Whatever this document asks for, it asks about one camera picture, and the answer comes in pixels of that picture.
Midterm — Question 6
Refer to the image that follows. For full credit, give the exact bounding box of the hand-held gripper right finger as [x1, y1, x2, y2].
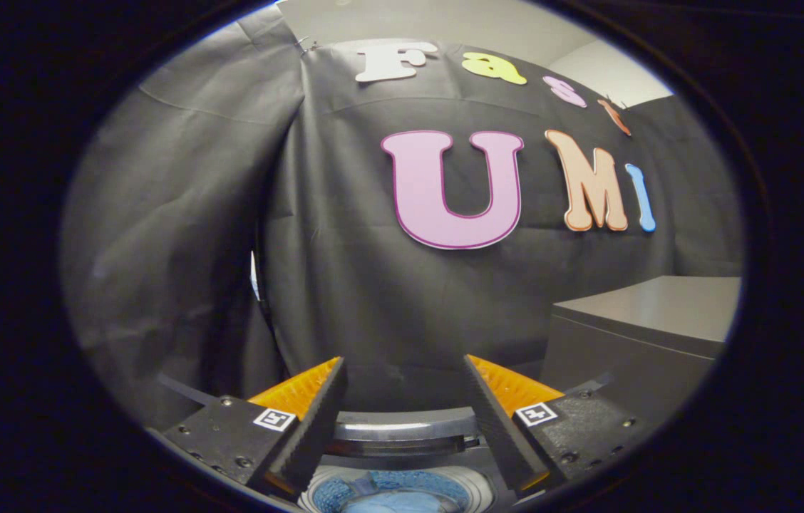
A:
[463, 353, 650, 498]

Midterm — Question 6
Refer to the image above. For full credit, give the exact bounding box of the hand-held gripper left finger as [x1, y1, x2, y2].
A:
[158, 356, 348, 497]

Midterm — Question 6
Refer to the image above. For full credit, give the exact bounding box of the light blue shirt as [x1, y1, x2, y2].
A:
[313, 470, 470, 513]

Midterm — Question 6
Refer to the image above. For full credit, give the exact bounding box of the black backdrop cloth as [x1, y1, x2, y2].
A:
[60, 7, 743, 428]

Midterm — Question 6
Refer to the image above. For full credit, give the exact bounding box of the beige cabinet with grey frame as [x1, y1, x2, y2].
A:
[540, 276, 742, 428]

